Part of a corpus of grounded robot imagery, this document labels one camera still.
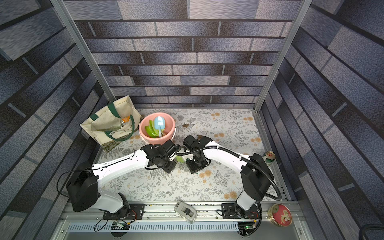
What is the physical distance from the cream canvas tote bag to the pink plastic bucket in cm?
3

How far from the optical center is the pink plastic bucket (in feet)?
2.76

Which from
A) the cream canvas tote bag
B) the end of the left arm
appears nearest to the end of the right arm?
the end of the left arm

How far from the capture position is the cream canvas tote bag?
86 cm
